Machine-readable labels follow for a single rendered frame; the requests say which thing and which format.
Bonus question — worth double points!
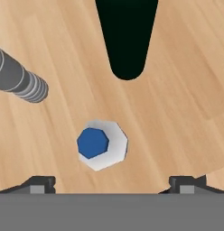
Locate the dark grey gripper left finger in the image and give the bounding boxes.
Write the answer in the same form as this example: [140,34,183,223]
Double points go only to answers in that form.
[0,175,57,195]

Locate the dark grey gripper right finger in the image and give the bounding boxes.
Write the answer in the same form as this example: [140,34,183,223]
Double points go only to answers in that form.
[158,174,224,195]

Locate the black glass bottle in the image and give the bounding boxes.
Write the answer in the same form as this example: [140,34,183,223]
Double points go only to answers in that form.
[95,0,159,81]

